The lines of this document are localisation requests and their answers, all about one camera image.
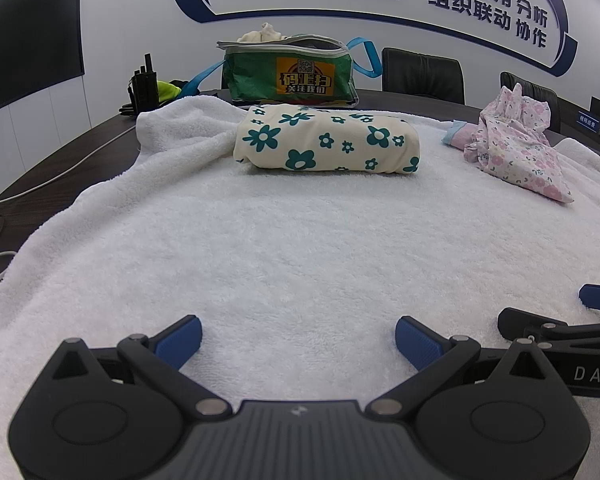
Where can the dark wall screen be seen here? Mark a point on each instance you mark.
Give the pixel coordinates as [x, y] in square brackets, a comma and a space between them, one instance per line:
[30, 50]

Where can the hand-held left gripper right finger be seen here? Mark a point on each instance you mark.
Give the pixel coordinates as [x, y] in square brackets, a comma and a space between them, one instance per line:
[417, 342]

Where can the cream cloth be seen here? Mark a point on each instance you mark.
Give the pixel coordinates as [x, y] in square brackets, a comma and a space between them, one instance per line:
[262, 35]

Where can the cream garment with green flowers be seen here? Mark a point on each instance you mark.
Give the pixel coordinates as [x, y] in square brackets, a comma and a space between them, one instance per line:
[325, 140]

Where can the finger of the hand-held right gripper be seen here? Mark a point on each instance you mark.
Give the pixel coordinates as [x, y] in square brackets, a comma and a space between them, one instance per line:
[597, 296]
[525, 322]

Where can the black office chair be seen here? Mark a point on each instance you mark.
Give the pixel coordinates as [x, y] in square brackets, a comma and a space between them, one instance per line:
[535, 92]
[420, 75]

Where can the black radio in charger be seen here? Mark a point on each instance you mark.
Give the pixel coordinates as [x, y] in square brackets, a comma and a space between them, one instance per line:
[142, 90]

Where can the white fluffy towel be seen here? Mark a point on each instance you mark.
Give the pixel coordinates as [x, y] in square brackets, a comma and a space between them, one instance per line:
[290, 250]

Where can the yellow-green item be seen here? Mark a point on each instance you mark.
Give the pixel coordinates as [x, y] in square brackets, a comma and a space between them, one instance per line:
[164, 92]

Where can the blue desk sign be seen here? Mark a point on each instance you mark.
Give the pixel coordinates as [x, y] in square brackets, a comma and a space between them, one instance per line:
[587, 120]

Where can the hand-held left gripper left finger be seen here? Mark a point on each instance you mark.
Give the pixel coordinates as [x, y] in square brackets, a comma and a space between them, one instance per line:
[182, 342]

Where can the pink cloth with blue trim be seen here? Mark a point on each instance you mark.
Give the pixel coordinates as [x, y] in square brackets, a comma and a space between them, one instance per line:
[459, 136]

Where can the pink floral garment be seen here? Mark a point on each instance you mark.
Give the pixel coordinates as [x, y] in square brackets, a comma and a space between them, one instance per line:
[515, 150]

